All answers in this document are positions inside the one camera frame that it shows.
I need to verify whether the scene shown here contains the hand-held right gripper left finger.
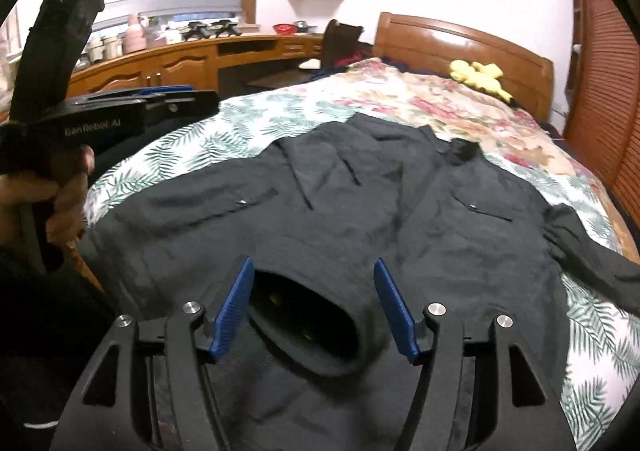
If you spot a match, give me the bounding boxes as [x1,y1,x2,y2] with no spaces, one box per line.
[50,255,257,451]

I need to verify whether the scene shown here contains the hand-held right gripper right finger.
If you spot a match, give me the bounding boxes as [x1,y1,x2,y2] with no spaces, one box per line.
[374,257,579,451]

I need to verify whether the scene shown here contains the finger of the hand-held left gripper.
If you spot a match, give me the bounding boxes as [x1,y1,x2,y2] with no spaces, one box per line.
[89,84,197,101]
[142,89,221,128]

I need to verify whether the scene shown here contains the black shirt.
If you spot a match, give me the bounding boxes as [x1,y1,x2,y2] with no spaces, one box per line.
[79,112,640,451]

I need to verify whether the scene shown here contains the dark clothes pile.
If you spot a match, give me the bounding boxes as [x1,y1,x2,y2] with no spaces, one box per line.
[310,42,403,79]

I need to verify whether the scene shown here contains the person's left hand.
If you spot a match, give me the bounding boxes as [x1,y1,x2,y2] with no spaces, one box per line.
[0,144,97,248]

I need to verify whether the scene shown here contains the leaf print bedsheet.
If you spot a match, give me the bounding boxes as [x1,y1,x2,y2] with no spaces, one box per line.
[82,85,640,451]

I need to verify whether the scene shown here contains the wooden desk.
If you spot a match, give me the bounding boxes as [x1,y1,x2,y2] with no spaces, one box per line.
[65,31,328,99]

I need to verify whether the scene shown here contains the white jars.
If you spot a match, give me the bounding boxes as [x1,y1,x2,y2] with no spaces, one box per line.
[86,34,124,63]

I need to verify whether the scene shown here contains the pink vase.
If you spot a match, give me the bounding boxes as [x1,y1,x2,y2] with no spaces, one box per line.
[122,13,149,55]

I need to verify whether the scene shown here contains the black tools on desk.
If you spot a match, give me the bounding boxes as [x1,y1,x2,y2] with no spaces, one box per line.
[181,20,243,41]

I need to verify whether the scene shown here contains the dark wooden chair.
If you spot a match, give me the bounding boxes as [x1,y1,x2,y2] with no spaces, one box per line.
[299,20,366,73]

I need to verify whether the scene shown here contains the floral blanket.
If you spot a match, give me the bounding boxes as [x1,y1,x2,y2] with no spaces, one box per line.
[277,56,628,259]

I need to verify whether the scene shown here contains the yellow plush toy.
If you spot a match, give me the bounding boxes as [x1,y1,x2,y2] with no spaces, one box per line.
[448,60,514,103]

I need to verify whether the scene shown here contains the wooden headboard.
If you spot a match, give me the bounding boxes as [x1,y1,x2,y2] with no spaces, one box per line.
[372,11,557,124]

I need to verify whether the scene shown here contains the wooden louvered wardrobe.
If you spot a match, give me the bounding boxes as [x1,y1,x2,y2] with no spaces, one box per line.
[562,0,640,237]

